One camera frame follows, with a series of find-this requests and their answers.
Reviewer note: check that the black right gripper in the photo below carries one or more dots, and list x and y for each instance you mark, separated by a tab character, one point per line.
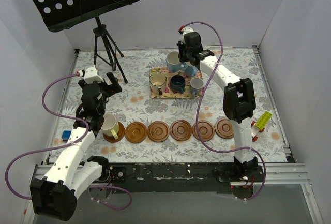
183	55

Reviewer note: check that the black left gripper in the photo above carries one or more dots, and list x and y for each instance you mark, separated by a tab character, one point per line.
107	87

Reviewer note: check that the light blue mug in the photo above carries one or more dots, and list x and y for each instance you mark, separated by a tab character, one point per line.
173	62

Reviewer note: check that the blue mug with white interior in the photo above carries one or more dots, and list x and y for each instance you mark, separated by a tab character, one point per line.
190	70

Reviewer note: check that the dark blue glazed mug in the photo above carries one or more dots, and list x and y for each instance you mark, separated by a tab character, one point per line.
177	84

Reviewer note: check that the cream mug with black handle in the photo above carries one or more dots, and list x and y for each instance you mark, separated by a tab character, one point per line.
158	83

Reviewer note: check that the yellow-green mug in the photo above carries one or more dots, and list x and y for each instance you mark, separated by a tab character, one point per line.
110	126

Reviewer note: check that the brown wooden coaster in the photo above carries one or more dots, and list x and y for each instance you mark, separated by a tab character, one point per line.
121	133
136	132
181	130
158	131
206	130
224	129

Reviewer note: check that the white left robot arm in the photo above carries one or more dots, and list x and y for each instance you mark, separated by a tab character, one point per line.
56	194

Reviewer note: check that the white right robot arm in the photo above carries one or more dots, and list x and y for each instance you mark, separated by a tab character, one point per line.
238	101

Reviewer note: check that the grey-blue small mug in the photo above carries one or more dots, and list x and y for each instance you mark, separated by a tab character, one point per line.
196	85

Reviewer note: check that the floral serving tray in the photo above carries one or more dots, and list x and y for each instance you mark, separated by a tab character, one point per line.
169	94

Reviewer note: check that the floral tablecloth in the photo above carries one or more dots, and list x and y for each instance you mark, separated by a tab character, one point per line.
134	104

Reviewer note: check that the blue toy block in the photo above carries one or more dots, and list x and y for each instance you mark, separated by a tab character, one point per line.
66	135

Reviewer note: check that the toy car with red wheels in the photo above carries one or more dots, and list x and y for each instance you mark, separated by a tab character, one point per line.
255	131

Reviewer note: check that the lime green toy brick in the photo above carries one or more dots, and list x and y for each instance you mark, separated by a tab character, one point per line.
263	120

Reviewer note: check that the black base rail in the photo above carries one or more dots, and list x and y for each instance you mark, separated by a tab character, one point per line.
135	186

